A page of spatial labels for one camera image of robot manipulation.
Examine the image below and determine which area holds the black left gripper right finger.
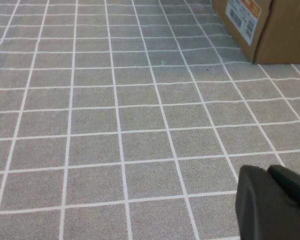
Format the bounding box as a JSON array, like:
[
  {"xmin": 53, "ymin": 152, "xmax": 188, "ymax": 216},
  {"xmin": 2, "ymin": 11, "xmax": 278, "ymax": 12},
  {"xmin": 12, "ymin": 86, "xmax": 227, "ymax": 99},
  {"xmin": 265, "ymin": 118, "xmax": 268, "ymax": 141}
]
[{"xmin": 267, "ymin": 164, "xmax": 300, "ymax": 218}]

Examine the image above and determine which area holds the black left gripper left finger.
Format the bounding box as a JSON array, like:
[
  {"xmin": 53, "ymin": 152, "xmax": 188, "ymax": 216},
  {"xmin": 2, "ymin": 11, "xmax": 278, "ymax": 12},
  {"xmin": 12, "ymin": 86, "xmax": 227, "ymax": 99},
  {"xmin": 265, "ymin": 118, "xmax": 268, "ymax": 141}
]
[{"xmin": 234, "ymin": 164, "xmax": 300, "ymax": 240}]

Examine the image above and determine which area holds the brown cardboard shoe box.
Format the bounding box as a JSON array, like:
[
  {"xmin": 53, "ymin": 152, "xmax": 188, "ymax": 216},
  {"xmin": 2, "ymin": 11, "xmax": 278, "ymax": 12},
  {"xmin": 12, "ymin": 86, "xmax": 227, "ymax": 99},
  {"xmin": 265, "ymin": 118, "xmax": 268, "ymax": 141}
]
[{"xmin": 211, "ymin": 0, "xmax": 300, "ymax": 65}]

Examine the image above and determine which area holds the grey white-checked tablecloth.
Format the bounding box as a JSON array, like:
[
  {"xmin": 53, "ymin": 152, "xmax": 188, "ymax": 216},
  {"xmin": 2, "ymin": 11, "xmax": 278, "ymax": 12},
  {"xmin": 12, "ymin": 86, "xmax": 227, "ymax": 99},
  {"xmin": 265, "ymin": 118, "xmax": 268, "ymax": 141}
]
[{"xmin": 0, "ymin": 0, "xmax": 300, "ymax": 240}]

